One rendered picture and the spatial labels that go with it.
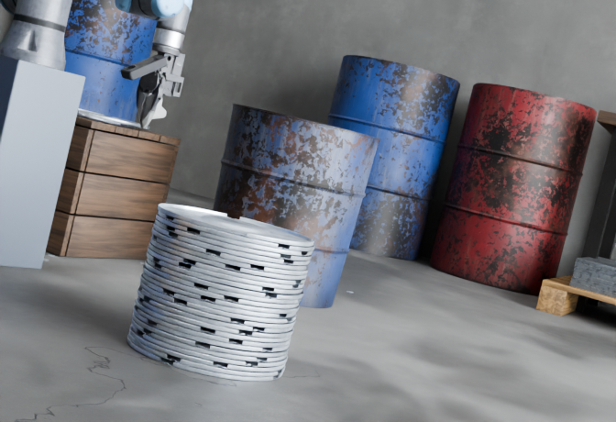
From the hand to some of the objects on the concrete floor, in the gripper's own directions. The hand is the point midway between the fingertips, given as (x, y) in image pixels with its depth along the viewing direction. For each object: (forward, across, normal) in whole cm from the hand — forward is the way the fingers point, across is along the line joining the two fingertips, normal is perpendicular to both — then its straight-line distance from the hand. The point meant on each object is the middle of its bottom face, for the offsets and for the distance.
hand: (141, 123), depth 270 cm
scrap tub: (+37, -13, -45) cm, 60 cm away
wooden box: (+37, +27, -1) cm, 46 cm away
